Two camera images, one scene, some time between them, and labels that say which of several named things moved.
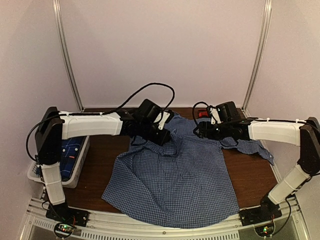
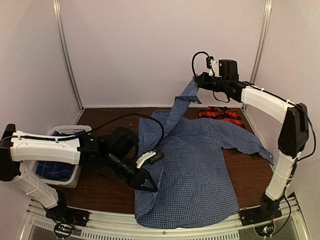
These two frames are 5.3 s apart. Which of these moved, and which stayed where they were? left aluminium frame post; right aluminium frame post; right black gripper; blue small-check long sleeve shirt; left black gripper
Moved: left black gripper; right black gripper; blue small-check long sleeve shirt
Stayed: left aluminium frame post; right aluminium frame post
